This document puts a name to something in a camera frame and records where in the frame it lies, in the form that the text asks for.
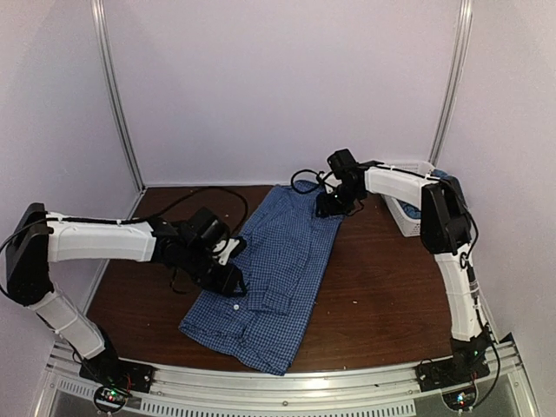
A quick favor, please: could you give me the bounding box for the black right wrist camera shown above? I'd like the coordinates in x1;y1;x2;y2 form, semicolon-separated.
327;149;357;181

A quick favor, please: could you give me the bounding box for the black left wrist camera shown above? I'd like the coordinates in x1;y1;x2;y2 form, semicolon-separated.
182;207;230;250

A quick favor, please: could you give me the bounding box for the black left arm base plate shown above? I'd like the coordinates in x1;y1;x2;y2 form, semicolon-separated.
79;359;155;393

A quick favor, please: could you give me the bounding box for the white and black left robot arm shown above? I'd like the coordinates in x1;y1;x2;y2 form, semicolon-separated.
1;202;247;386

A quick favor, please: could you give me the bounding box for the black camera cable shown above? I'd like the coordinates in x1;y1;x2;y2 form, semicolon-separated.
125;186;249;235
289;169;335;196

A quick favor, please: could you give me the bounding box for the black right camera cable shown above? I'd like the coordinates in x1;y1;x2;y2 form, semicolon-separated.
289;169;335;196

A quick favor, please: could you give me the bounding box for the black left camera cable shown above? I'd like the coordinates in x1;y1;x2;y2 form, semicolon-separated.
125;186;249;235

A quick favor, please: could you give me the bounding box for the aluminium frame post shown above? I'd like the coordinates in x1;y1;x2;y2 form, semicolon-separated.
428;0;473;165
90;0;144;192

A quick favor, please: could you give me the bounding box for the white plastic laundry basket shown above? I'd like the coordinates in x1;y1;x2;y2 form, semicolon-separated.
382;160;435;237

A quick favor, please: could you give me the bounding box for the aluminium front rail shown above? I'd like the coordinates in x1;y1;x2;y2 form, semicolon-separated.
30;342;539;416

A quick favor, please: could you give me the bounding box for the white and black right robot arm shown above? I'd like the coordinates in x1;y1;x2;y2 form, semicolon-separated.
316;149;489;384

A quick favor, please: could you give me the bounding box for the blue checked shirt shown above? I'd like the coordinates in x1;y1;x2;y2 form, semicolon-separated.
179;180;343;376

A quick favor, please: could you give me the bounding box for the blue grey cloth in basket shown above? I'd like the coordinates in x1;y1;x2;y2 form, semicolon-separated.
398;169;448;220

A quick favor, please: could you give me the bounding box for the left aluminium frame post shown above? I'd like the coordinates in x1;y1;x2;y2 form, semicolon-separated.
90;0;144;192

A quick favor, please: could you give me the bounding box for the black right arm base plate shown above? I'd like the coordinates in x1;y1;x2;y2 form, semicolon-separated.
414;357;490;392

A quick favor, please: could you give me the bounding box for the right aluminium frame post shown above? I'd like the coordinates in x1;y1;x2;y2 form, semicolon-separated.
428;0;473;165

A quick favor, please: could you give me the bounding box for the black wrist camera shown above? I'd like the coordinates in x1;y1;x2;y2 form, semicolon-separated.
327;149;357;181
182;207;230;250

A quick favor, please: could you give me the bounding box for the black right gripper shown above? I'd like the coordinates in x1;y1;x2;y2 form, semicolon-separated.
318;182;363;217

